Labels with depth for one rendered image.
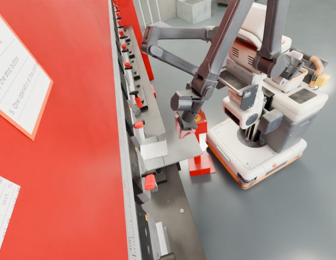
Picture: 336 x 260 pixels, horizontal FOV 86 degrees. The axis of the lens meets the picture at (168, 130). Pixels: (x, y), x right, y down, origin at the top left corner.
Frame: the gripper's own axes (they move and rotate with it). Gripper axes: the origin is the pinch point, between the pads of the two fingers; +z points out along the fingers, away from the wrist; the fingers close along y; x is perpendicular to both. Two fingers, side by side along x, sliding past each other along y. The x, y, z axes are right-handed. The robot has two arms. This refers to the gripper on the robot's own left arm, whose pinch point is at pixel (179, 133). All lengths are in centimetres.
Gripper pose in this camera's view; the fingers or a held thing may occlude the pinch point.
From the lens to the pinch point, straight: 81.1
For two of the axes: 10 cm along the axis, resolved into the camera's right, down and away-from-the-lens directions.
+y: 2.5, 7.1, -6.5
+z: -3.1, 7.0, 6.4
